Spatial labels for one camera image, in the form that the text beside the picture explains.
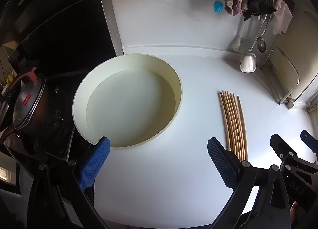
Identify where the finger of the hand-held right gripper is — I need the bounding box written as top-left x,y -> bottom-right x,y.
300,130 -> 318,156
270,133 -> 299,170

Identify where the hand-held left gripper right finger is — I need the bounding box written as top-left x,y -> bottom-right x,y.
207,137 -> 291,229

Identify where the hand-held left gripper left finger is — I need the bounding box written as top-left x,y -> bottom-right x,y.
27,136 -> 111,229

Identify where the bundle of wooden chopsticks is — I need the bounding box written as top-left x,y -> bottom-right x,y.
218,90 -> 248,161

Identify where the cream round basin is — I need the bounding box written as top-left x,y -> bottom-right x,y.
72,53 -> 183,148

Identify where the person's right hand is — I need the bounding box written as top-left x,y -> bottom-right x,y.
289,200 -> 302,222

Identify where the black gas stove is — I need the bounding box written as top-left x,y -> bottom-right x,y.
0,69 -> 100,177

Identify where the dark red cooking pot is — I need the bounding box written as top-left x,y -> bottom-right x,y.
0,74 -> 74,145

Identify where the hanging metal ladle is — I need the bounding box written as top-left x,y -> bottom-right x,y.
240,18 -> 267,73

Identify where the group of condiment bottles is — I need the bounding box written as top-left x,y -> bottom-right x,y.
4,70 -> 16,84

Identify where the pale pink cloth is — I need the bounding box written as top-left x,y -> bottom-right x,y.
271,0 -> 294,35

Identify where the black glass range hood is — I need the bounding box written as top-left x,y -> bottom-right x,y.
0,0 -> 125,76

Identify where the black cloth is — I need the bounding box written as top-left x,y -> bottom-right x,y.
242,0 -> 277,21

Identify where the chrome wire rack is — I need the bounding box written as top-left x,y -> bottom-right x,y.
261,47 -> 318,109

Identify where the glass pot lid red handle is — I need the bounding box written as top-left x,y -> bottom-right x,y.
10,67 -> 47,130

